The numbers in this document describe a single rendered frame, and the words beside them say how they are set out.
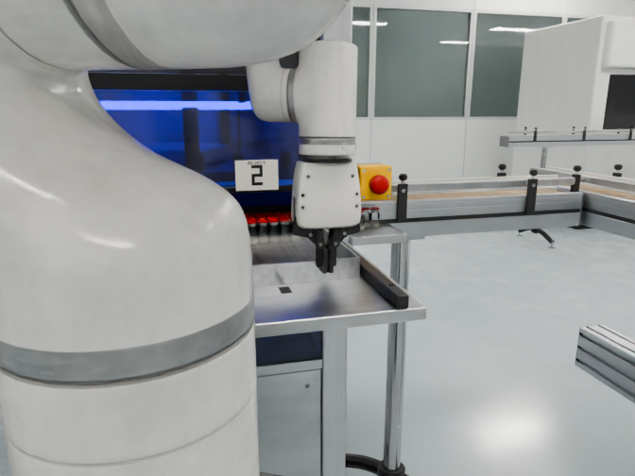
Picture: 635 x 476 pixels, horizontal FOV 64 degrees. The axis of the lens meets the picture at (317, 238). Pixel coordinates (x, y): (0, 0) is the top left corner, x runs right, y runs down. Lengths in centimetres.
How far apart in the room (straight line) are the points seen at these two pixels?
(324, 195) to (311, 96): 14
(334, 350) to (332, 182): 53
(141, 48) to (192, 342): 12
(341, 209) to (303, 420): 63
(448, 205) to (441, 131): 507
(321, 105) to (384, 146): 534
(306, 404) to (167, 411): 100
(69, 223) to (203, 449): 11
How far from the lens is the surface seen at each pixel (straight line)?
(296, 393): 120
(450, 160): 643
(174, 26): 20
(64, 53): 23
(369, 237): 110
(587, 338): 163
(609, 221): 148
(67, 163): 22
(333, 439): 129
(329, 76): 72
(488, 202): 135
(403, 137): 614
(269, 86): 74
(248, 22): 19
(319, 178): 74
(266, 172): 102
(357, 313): 69
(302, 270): 80
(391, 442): 155
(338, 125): 72
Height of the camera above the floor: 115
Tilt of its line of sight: 14 degrees down
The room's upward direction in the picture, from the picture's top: straight up
